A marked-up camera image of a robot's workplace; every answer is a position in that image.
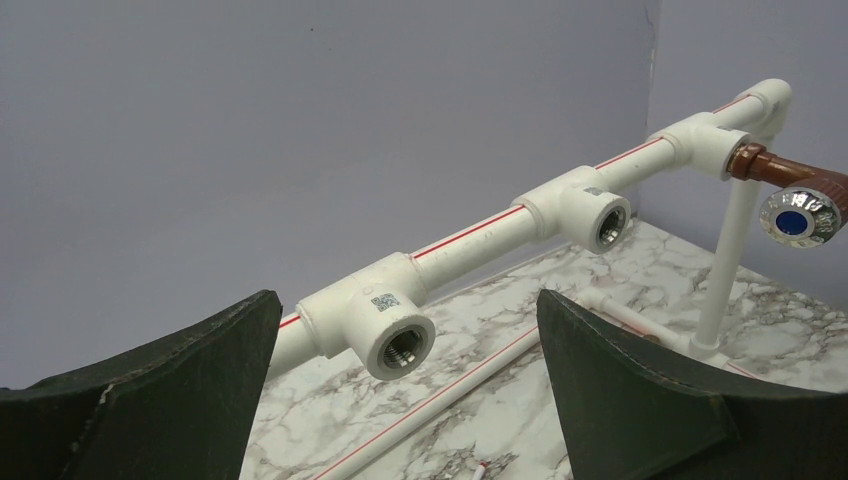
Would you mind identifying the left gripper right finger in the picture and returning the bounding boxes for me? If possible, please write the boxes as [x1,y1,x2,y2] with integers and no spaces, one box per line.
[537,290,847,479]

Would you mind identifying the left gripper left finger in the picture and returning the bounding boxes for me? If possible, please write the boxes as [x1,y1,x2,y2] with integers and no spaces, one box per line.
[1,290,282,479]

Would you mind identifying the white PVC pipe frame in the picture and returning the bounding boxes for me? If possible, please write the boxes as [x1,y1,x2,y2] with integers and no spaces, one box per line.
[264,78,795,480]

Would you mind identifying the brown water faucet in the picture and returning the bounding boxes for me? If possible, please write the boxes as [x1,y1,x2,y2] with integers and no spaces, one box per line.
[726,143,847,249]

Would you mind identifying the red capped white pen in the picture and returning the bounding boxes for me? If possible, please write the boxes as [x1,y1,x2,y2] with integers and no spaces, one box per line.
[471,462,487,480]

